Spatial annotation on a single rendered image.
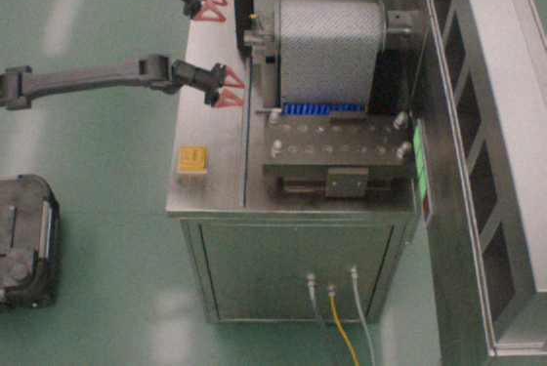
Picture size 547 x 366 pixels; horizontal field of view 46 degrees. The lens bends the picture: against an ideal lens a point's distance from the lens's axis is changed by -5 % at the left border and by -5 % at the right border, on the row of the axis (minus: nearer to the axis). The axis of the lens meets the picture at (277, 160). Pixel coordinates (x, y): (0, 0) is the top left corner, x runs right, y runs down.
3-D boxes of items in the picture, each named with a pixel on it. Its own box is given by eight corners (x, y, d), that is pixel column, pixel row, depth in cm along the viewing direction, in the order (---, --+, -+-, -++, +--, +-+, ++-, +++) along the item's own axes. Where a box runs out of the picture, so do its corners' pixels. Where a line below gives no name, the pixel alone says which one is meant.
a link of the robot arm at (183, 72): (171, 73, 164) (176, 54, 166) (162, 83, 170) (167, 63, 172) (196, 82, 167) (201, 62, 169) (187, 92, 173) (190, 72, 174)
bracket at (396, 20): (386, 15, 163) (387, 9, 161) (409, 16, 163) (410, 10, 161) (388, 28, 160) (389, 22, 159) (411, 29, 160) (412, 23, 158)
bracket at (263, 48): (253, 100, 196) (250, 23, 171) (275, 100, 196) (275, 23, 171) (253, 113, 193) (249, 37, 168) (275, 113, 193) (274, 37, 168)
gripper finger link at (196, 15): (216, 35, 158) (184, 17, 154) (218, 16, 163) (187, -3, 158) (232, 19, 154) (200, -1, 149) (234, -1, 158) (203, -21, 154)
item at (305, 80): (280, 103, 179) (280, 55, 164) (368, 104, 179) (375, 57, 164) (280, 104, 179) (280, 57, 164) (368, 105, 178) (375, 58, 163)
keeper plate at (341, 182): (325, 190, 176) (328, 167, 167) (363, 190, 176) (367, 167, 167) (325, 198, 175) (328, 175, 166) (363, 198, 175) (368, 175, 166)
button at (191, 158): (181, 150, 185) (180, 144, 183) (206, 150, 185) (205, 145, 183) (179, 171, 181) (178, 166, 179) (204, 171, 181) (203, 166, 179)
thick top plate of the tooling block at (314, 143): (264, 128, 181) (263, 113, 176) (410, 129, 181) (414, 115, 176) (262, 177, 172) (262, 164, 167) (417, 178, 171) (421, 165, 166)
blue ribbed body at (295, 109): (283, 109, 180) (283, 101, 177) (363, 109, 180) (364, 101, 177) (283, 119, 178) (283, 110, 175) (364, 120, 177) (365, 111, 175)
